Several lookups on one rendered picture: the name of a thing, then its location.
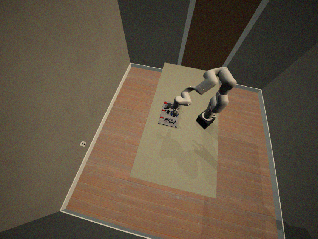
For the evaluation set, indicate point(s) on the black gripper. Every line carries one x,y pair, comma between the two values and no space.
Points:
175,112

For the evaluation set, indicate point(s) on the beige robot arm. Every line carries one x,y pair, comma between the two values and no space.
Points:
217,103

